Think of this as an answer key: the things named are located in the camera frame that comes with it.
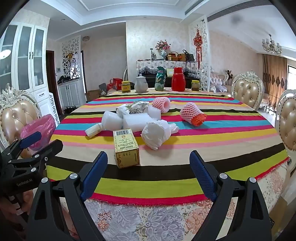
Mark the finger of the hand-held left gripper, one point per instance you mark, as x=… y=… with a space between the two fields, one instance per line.
x=52 y=148
x=30 y=139

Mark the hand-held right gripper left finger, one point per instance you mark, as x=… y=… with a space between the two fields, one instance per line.
x=94 y=176

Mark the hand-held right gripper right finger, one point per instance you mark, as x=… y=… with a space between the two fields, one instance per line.
x=201 y=173

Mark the white bin with pink liner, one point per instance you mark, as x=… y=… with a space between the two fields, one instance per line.
x=40 y=129

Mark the pink foam fruit net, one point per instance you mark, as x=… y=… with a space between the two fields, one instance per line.
x=160 y=104
x=190 y=113

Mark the white foam sheet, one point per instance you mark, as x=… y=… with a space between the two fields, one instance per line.
x=154 y=112
x=111 y=120
x=136 y=121

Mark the person's left hand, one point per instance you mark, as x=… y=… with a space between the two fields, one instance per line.
x=26 y=200

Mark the ornate beige leather chair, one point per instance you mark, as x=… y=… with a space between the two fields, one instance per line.
x=288 y=120
x=247 y=90
x=13 y=115

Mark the white carved stand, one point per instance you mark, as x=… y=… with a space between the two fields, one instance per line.
x=54 y=109

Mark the gold cardboard box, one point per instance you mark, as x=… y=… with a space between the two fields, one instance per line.
x=124 y=148

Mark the striped multicolour tablecloth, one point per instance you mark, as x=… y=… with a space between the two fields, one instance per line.
x=161 y=185

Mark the row of dark shoes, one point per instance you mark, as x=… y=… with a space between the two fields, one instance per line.
x=69 y=108

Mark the cream paper bag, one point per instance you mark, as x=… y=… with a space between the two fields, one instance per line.
x=93 y=130

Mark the rolled white foam sheet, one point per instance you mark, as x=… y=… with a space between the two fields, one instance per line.
x=111 y=120

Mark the low white cabinet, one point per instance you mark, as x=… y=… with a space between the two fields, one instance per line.
x=71 y=92

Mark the brown cardboard box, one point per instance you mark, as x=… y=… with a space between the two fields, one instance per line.
x=93 y=95

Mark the crumpled white paper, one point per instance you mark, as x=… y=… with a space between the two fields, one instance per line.
x=122 y=109

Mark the tall white glass-door cabinet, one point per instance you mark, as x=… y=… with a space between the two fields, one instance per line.
x=25 y=58

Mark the green patterned paper bag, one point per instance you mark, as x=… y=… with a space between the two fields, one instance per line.
x=140 y=107

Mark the yellow lid glass jar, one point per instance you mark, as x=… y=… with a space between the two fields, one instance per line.
x=195 y=86
x=125 y=87

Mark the red gift box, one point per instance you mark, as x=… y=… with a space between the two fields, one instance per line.
x=117 y=83

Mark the pink tufted sofa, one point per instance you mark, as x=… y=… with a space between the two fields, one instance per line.
x=218 y=81

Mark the white lattice screen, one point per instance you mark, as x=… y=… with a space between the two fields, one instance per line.
x=70 y=53
x=204 y=46

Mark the red thermos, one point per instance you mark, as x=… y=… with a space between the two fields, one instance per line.
x=178 y=80

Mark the green snack bag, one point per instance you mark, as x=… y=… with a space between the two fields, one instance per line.
x=160 y=80

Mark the white ceramic jar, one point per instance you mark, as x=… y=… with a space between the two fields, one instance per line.
x=141 y=84

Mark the black piano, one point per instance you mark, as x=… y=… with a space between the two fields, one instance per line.
x=149 y=77

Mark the round ceiling light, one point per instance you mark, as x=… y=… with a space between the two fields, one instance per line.
x=86 y=38

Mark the brown handbag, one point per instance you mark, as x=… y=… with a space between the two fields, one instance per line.
x=181 y=57

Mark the black handbag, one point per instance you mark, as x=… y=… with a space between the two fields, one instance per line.
x=189 y=56

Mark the floral lace piano cover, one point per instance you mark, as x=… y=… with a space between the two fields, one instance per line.
x=150 y=64

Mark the woven basket bag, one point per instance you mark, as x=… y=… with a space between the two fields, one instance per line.
x=173 y=56

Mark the brown curtain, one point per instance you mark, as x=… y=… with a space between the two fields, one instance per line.
x=275 y=78

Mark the blue white vase with flowers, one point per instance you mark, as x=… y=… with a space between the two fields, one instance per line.
x=163 y=47

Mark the red Chinese knot ornament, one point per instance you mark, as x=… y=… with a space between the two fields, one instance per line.
x=198 y=41

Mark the chandelier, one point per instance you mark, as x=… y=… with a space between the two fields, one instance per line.
x=271 y=45

